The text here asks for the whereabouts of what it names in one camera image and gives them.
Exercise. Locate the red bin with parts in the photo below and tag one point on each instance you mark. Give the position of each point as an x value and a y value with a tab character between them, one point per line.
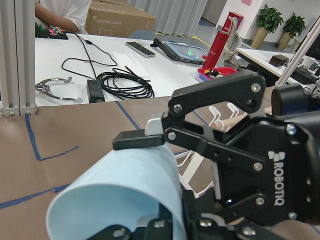
207	74

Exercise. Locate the cardboard box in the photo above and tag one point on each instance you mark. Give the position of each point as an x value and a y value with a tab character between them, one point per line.
116	18

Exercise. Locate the black power adapter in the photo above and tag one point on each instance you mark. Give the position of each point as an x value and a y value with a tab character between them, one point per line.
94	91

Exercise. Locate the red cylinder bottle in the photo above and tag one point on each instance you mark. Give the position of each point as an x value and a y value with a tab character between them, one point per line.
226	43

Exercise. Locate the light blue plastic cup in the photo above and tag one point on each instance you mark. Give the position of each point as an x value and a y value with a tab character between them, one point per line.
126	187

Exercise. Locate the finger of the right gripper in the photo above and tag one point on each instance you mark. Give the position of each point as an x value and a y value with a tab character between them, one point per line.
200	117

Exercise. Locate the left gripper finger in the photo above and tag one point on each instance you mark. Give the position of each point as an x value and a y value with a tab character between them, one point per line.
156	229

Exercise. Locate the teach pendant tablet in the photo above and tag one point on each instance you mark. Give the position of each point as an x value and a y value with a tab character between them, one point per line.
181	52

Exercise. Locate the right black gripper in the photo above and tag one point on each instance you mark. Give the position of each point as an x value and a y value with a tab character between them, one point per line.
277	179

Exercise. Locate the green leafy plant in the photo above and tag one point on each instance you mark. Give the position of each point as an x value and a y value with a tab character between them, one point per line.
267	21

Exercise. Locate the aluminium frame post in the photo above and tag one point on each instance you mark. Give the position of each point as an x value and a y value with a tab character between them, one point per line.
17	58

